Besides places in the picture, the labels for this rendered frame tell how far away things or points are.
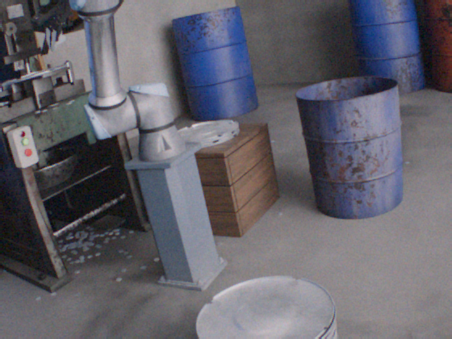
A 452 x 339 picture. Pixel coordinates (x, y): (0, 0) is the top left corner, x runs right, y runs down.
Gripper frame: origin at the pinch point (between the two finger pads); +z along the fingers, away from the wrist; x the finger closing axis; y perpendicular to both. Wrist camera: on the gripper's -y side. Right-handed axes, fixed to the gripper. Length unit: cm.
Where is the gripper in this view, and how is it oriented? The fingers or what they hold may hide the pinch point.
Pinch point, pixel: (51, 48)
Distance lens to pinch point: 183.7
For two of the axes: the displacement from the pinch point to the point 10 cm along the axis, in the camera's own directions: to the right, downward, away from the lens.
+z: -1.7, 8.3, 5.3
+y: 5.3, -3.8, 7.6
